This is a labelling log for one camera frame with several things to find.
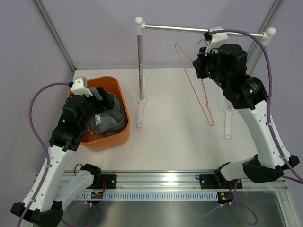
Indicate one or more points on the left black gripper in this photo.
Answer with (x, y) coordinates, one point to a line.
(106, 98)

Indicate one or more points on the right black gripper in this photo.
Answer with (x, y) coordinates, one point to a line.
(200, 63)

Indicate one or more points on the grey shorts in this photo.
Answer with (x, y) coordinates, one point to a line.
(112, 121)

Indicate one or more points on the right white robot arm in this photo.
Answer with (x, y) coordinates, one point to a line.
(272, 159)

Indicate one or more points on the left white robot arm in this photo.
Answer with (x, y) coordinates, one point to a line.
(43, 206)

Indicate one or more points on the orange plastic basket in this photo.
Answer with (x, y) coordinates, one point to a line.
(96, 142)

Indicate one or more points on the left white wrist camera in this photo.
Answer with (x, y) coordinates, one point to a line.
(80, 87)

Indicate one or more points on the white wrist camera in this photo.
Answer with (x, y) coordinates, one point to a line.
(80, 87)
(214, 40)

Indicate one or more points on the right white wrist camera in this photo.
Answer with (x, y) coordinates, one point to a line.
(214, 40)

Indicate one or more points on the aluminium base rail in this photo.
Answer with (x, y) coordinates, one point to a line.
(174, 181)

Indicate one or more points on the white slotted cable duct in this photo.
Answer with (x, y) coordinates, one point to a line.
(148, 196)

